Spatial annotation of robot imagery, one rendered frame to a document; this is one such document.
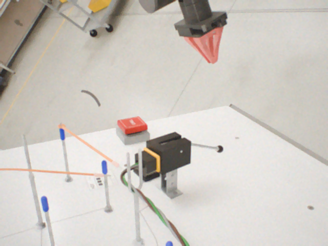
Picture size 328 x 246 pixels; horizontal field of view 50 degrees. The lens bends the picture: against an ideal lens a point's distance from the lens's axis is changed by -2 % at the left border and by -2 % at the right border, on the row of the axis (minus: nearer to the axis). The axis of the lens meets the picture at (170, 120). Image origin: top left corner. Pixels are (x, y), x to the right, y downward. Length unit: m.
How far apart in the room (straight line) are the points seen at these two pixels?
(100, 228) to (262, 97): 1.69
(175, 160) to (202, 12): 0.31
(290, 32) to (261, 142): 1.60
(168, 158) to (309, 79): 1.55
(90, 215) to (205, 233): 0.17
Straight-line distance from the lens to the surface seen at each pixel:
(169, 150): 0.52
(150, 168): 0.52
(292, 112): 1.94
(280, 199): 0.59
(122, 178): 0.47
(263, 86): 2.14
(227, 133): 0.77
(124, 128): 0.71
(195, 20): 0.71
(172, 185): 0.57
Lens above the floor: 1.47
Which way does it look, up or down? 35 degrees down
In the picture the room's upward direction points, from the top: 56 degrees counter-clockwise
